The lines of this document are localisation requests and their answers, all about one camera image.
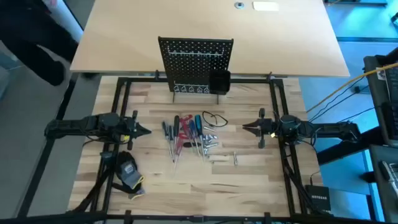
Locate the white tool holder rail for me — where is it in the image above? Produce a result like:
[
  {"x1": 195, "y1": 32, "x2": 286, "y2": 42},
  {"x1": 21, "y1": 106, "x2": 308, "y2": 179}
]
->
[{"x1": 167, "y1": 46, "x2": 225, "y2": 58}]

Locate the light wooden desk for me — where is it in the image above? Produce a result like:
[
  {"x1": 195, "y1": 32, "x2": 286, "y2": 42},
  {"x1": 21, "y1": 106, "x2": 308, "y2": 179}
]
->
[{"x1": 70, "y1": 0, "x2": 351, "y2": 78}]

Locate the white pole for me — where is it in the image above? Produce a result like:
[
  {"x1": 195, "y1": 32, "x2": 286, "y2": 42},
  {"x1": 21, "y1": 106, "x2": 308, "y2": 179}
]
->
[{"x1": 42, "y1": 0, "x2": 84, "y2": 43}]

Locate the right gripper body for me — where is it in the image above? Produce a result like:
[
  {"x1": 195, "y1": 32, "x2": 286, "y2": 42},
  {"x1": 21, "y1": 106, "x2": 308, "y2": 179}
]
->
[{"x1": 257, "y1": 108, "x2": 279, "y2": 149}]

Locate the blue transparent screwdriver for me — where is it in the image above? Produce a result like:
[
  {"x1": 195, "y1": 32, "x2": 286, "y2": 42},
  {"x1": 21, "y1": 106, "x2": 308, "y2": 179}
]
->
[{"x1": 188, "y1": 119, "x2": 202, "y2": 156}]

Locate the small black clamp mount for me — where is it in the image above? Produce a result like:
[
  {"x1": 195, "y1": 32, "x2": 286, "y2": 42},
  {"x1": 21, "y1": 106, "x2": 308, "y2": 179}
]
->
[{"x1": 99, "y1": 151, "x2": 114, "y2": 165}]

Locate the yellow cable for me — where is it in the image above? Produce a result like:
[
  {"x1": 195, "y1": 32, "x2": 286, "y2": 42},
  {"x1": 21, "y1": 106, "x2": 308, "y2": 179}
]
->
[{"x1": 306, "y1": 61, "x2": 398, "y2": 113}]

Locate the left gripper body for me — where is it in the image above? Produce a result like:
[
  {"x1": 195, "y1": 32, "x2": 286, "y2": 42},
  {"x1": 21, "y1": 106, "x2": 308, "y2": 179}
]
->
[{"x1": 123, "y1": 110, "x2": 140, "y2": 151}]

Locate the white card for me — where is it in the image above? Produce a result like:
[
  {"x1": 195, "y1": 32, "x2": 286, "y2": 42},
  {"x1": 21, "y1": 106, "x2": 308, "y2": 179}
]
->
[{"x1": 252, "y1": 1, "x2": 280, "y2": 12}]

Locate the black grey work glove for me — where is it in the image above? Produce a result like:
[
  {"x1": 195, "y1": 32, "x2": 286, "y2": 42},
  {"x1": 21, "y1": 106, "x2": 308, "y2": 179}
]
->
[
  {"x1": 111, "y1": 182, "x2": 146, "y2": 201},
  {"x1": 114, "y1": 151, "x2": 146, "y2": 190}
]

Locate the black aluminium table frame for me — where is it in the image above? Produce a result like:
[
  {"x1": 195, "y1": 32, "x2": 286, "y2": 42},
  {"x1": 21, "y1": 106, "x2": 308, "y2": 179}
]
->
[{"x1": 0, "y1": 70, "x2": 386, "y2": 224}]

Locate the black equipment case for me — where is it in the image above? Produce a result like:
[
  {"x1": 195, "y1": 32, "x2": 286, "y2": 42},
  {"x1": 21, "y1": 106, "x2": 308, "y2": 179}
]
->
[{"x1": 369, "y1": 144, "x2": 398, "y2": 223}]

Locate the black metal beam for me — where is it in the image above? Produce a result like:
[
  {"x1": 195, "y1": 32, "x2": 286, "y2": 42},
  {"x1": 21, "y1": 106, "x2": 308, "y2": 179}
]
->
[{"x1": 317, "y1": 126, "x2": 385, "y2": 166}]

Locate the person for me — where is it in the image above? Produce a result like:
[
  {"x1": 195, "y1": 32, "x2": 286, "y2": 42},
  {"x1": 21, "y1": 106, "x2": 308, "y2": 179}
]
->
[{"x1": 0, "y1": 0, "x2": 79, "y2": 87}]

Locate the black cable bundle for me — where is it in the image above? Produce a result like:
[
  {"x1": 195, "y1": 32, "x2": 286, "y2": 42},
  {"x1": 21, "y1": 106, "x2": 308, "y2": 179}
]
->
[
  {"x1": 74, "y1": 167, "x2": 111, "y2": 215},
  {"x1": 282, "y1": 149, "x2": 315, "y2": 215}
]

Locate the black equipment cart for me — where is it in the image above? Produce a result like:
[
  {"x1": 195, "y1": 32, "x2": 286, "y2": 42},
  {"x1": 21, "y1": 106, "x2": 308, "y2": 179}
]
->
[{"x1": 363, "y1": 46, "x2": 398, "y2": 147}]

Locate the black pegboard stand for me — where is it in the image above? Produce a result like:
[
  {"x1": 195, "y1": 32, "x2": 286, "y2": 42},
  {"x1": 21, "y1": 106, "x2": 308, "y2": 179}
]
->
[{"x1": 157, "y1": 36, "x2": 234, "y2": 105}]

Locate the black plastic bin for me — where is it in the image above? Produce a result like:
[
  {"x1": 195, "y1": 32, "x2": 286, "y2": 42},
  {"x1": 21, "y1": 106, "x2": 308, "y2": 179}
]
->
[{"x1": 208, "y1": 69, "x2": 232, "y2": 95}]

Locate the white looped hook rail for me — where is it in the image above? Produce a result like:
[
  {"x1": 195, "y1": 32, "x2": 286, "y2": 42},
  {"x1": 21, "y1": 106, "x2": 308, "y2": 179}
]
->
[{"x1": 173, "y1": 80, "x2": 211, "y2": 94}]

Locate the black power cable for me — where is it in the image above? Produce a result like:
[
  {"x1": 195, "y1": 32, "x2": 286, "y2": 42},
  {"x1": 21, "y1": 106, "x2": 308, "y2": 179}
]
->
[{"x1": 307, "y1": 76, "x2": 368, "y2": 123}]

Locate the teal black screwdriver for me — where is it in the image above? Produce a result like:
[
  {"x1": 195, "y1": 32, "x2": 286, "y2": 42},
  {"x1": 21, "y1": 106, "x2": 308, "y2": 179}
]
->
[{"x1": 194, "y1": 114, "x2": 207, "y2": 162}]

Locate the black Netgear network switch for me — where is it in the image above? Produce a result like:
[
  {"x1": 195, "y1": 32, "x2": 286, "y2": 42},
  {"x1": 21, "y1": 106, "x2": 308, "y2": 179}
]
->
[{"x1": 304, "y1": 184, "x2": 332, "y2": 212}]

